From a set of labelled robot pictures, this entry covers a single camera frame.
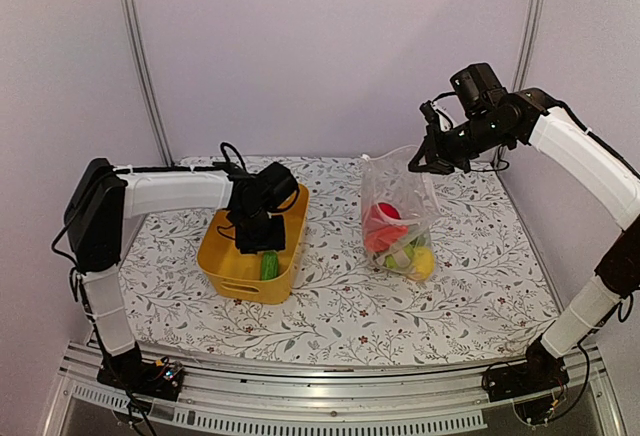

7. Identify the green toy cabbage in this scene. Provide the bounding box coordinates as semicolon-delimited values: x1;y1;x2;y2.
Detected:
377;245;414;272

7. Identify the clear zip top bag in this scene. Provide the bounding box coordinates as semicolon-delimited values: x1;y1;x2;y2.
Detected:
360;145;441;281

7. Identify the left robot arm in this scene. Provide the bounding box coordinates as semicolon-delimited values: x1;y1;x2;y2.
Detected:
58;158;300;390

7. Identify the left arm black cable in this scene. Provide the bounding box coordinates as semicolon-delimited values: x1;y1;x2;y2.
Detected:
217;141;251;177

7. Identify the aluminium front rail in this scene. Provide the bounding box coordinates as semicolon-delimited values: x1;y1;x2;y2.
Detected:
41;342;631;435

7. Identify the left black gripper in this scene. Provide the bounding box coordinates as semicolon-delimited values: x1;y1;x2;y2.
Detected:
236;206;287;254

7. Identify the orange toy carrot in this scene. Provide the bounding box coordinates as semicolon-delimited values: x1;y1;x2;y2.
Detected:
364;225;409;253

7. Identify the yellow plastic basket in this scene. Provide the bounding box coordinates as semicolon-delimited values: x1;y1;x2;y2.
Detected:
197;185;310;305

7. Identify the left aluminium post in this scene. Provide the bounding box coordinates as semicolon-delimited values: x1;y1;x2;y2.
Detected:
120;0;175;166

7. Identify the right aluminium post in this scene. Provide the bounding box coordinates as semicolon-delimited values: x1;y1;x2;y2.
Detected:
512;0;545;91

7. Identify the floral table cloth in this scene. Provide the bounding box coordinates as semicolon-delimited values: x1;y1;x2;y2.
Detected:
120;157;557;366

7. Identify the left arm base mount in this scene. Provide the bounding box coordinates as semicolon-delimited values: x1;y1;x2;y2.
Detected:
97;352;184;402

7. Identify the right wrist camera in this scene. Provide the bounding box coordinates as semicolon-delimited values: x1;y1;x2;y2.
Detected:
420;100;454;132

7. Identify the aluminium post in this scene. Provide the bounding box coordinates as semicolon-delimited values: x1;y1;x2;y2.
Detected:
120;0;175;166
512;0;545;91

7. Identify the red toy tomato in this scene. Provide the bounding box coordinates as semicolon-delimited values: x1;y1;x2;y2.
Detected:
369;202;401;221

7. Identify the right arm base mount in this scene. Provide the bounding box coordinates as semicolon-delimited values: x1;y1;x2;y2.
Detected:
481;362;569;426

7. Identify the yellow toy lemon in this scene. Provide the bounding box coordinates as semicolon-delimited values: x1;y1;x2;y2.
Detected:
408;247;436;281

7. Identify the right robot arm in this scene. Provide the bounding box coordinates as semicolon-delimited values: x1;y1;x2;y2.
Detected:
408;62;639;392

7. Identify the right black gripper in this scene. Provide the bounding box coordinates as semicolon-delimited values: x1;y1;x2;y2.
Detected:
410;111;513;174

